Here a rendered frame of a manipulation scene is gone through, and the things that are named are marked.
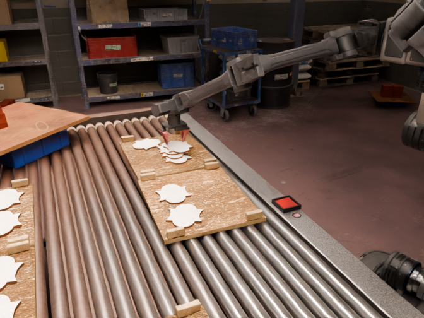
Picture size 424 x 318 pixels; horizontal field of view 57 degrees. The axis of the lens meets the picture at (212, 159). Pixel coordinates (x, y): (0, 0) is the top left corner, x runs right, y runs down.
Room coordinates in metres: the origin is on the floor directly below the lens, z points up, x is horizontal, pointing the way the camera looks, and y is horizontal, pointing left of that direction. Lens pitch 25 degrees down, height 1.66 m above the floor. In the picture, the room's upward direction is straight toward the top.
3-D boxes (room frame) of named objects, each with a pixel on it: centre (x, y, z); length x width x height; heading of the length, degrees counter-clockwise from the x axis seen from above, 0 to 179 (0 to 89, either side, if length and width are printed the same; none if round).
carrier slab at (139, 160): (1.60, 0.21, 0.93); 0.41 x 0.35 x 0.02; 23
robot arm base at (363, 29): (1.47, -0.55, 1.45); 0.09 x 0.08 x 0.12; 40
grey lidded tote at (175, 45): (5.86, 0.47, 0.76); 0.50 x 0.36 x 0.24; 116
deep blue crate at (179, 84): (5.88, 0.56, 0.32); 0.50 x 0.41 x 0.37; 106
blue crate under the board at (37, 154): (1.66, 0.89, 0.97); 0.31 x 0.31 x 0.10; 62
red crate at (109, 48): (5.55, 1.40, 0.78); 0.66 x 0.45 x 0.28; 110
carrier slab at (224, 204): (1.21, 0.06, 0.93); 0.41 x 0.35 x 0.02; 21
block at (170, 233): (0.98, 0.11, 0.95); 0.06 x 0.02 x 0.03; 111
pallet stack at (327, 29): (6.77, -2.21, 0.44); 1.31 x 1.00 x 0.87; 110
